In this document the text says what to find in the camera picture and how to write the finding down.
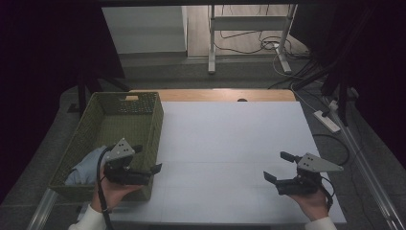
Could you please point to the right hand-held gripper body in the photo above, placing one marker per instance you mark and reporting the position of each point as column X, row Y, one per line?
column 314, row 164

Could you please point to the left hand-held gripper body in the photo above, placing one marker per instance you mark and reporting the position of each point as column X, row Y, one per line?
column 124, row 177

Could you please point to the green woven basket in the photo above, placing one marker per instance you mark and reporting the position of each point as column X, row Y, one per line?
column 127, row 127

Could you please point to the light blue tank top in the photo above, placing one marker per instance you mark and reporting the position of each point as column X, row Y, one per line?
column 84, row 169

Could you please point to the person's left hand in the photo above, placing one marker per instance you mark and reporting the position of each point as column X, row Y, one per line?
column 111, row 195

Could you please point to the person's right hand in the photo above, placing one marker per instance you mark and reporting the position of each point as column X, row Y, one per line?
column 311, row 206

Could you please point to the white power strip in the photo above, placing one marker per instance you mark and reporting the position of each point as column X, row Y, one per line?
column 327, row 122

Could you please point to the white foam board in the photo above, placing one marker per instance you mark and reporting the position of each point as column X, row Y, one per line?
column 230, row 134

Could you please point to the white plug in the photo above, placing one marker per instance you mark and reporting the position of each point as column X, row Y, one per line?
column 333, row 104

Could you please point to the black stand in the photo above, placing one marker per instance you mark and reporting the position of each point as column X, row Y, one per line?
column 82, row 96
column 343, row 102

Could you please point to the wooden table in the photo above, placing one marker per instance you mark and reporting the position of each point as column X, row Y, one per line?
column 207, row 95

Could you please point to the black curtain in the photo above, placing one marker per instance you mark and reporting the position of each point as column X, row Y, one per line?
column 48, row 48
column 376, row 64

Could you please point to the white partition panel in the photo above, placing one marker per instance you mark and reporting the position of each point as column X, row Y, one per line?
column 143, row 28

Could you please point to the aluminium rail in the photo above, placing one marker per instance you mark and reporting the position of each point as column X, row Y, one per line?
column 41, row 211
column 376, row 188

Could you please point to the white metal desk frame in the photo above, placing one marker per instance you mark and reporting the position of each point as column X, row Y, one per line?
column 247, row 23

